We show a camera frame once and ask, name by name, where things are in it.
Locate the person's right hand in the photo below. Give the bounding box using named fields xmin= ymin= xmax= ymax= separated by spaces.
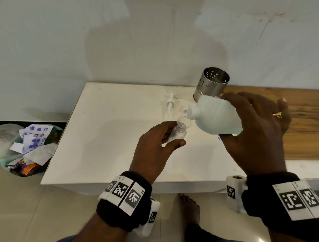
xmin=219 ymin=91 xmax=292 ymax=176

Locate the person's left hand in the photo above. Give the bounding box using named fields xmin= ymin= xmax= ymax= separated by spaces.
xmin=129 ymin=121 xmax=187 ymax=185

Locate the small clear bottle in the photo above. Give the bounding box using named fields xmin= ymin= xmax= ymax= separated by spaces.
xmin=166 ymin=124 xmax=187 ymax=144

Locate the large white bottle blue label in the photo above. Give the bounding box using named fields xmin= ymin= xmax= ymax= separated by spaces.
xmin=187 ymin=94 xmax=244 ymax=136

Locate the small clear funnel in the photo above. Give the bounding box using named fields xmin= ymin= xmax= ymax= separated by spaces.
xmin=176 ymin=116 xmax=192 ymax=133

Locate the white pump dispenser head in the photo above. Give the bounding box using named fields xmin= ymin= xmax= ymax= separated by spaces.
xmin=166 ymin=92 xmax=180 ymax=114

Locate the person's right forearm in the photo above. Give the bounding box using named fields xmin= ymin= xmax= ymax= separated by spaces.
xmin=268 ymin=228 xmax=319 ymax=242

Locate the person's left forearm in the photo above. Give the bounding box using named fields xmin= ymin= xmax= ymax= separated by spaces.
xmin=72 ymin=213 xmax=129 ymax=242

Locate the person's right foot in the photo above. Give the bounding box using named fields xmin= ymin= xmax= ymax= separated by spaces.
xmin=178 ymin=193 xmax=201 ymax=227

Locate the person's right leg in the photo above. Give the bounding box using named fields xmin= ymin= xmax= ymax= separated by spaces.
xmin=184 ymin=223 xmax=244 ymax=242

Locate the wooden board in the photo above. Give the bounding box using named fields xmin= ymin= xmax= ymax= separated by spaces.
xmin=223 ymin=85 xmax=319 ymax=161

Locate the white marker cube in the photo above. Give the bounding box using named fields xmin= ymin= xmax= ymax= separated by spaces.
xmin=225 ymin=175 xmax=249 ymax=215

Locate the black right wristband with markers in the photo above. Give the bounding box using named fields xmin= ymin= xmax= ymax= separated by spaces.
xmin=241 ymin=172 xmax=319 ymax=235

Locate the perforated steel utensil holder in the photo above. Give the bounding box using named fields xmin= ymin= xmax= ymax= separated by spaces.
xmin=193 ymin=66 xmax=230 ymax=103

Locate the white tissue paper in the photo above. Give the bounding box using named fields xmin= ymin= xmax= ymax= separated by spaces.
xmin=10 ymin=142 xmax=58 ymax=167

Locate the white paper with blue prints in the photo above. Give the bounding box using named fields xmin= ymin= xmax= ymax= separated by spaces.
xmin=19 ymin=124 xmax=54 ymax=155

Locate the orange wrapper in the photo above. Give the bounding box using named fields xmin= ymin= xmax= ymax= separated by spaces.
xmin=21 ymin=162 xmax=42 ymax=177

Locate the teal waste bin with trash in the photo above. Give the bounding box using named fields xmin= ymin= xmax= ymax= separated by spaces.
xmin=0 ymin=123 xmax=64 ymax=178

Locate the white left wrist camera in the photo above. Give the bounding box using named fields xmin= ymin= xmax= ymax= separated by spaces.
xmin=133 ymin=198 xmax=161 ymax=238

